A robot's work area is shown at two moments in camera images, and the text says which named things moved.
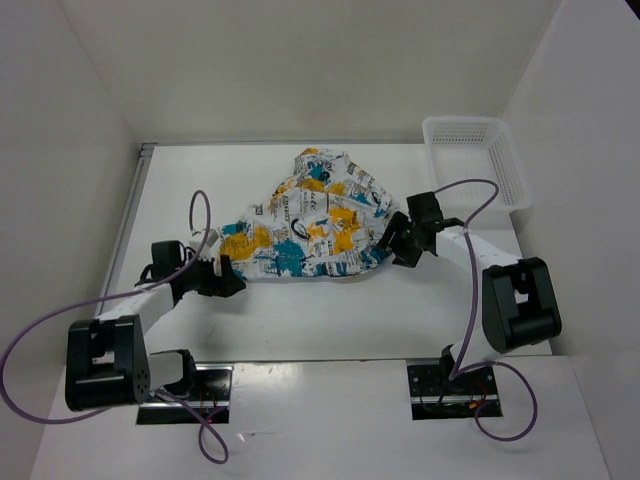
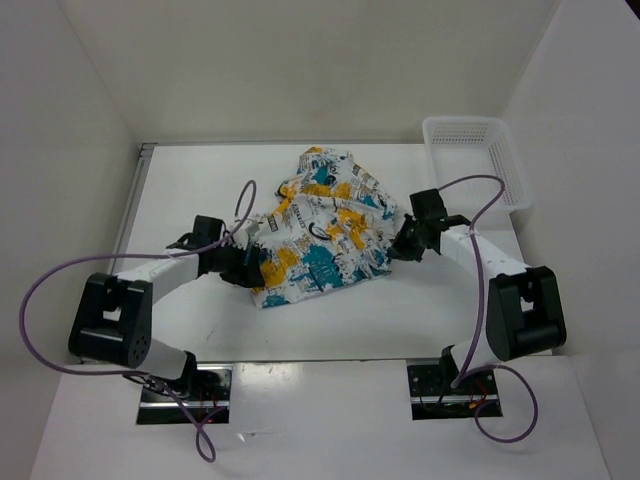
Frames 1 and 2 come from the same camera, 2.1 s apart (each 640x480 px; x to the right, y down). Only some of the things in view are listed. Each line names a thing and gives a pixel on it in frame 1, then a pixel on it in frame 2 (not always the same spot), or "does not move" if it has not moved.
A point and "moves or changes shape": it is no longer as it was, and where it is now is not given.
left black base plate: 211,400 does not move
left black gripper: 225,285 to 248,276
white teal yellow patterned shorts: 325,219 moves or changes shape
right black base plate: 436,396 does not move
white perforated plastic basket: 462,150 does not move
